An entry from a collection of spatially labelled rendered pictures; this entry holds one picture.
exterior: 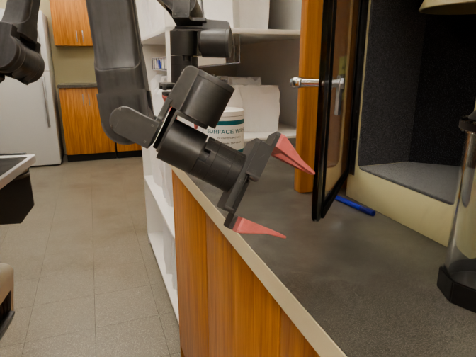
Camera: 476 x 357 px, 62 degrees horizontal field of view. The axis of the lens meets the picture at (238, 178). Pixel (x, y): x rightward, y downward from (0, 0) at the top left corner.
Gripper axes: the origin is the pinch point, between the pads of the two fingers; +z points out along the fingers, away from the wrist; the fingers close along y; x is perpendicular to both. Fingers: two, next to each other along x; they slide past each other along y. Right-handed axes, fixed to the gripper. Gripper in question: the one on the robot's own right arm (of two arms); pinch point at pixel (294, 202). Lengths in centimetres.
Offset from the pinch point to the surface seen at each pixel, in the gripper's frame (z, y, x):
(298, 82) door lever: -5.9, 17.0, 4.0
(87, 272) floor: -34, -72, 205
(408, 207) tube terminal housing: 23.9, 10.0, 12.3
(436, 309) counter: 19.0, -5.0, -9.5
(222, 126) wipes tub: -9, 19, 67
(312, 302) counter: 6.0, -10.8, -5.2
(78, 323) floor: -24, -84, 156
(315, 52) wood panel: -1.0, 33.5, 26.0
